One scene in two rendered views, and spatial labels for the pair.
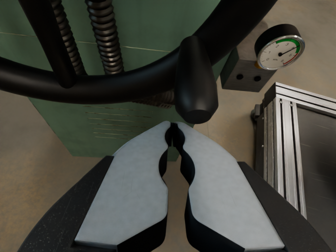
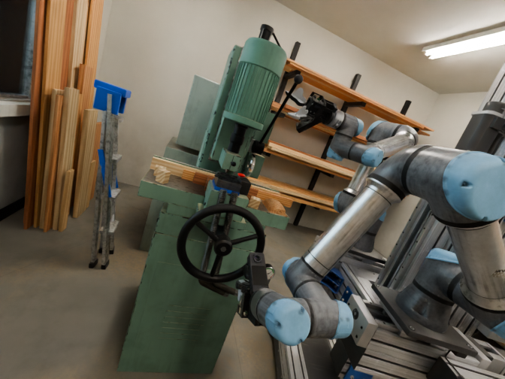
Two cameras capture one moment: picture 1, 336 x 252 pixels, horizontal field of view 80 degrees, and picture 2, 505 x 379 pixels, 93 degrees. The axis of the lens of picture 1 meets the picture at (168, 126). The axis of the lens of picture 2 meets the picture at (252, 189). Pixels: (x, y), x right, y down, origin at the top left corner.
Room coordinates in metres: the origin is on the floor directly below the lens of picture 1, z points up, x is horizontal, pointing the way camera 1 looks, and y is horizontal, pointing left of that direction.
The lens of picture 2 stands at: (-0.61, 0.13, 1.19)
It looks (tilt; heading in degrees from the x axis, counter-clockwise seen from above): 13 degrees down; 355
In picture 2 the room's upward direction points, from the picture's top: 20 degrees clockwise
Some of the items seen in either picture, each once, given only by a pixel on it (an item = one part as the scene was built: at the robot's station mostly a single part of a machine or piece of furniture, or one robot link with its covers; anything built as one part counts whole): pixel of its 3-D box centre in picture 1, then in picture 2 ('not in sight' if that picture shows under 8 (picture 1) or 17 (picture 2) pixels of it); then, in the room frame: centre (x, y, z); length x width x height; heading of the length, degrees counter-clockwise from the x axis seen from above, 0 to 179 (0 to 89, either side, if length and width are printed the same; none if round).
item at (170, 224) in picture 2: not in sight; (210, 207); (0.56, 0.20, 0.76); 0.57 x 0.45 x 0.09; 13
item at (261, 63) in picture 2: not in sight; (254, 87); (0.44, 0.17, 1.35); 0.18 x 0.18 x 0.31
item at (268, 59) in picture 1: (273, 51); (266, 272); (0.29, -0.13, 0.65); 0.06 x 0.04 x 0.08; 103
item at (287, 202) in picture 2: not in sight; (240, 189); (0.46, 0.09, 0.92); 0.54 x 0.02 x 0.04; 103
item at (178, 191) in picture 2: not in sight; (219, 202); (0.33, 0.16, 0.87); 0.61 x 0.30 x 0.06; 103
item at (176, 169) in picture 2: not in sight; (220, 181); (0.46, 0.19, 0.92); 0.60 x 0.02 x 0.05; 103
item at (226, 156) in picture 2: not in sight; (229, 161); (0.46, 0.18, 1.03); 0.14 x 0.07 x 0.09; 13
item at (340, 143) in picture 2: not in sight; (342, 147); (0.43, -0.27, 1.25); 0.11 x 0.08 x 0.11; 38
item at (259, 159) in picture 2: not in sight; (252, 165); (0.65, 0.06, 1.02); 0.09 x 0.07 x 0.12; 103
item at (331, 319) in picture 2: not in sight; (319, 312); (-0.16, -0.14, 0.87); 0.11 x 0.11 x 0.08; 12
